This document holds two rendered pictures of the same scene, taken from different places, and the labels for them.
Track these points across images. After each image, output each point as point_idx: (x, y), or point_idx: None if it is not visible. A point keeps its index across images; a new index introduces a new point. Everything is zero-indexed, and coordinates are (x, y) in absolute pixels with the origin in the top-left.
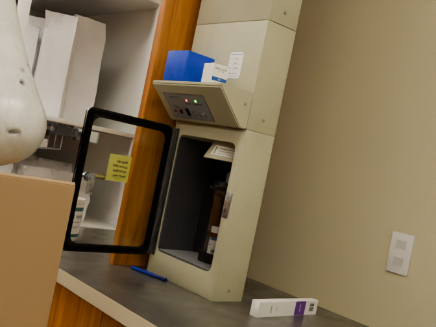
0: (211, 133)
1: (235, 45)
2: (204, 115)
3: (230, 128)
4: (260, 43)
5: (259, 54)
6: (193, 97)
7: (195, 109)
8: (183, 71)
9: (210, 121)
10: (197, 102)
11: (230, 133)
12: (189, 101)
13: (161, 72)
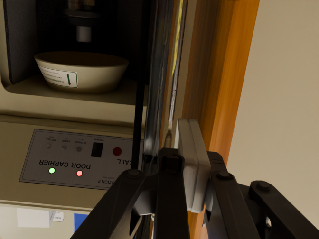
0: (69, 107)
1: (55, 228)
2: (52, 141)
3: (24, 114)
4: (4, 224)
5: (2, 212)
6: (51, 178)
7: (68, 154)
8: (74, 227)
9: (45, 131)
10: (47, 168)
11: (21, 106)
12: (73, 170)
13: (192, 219)
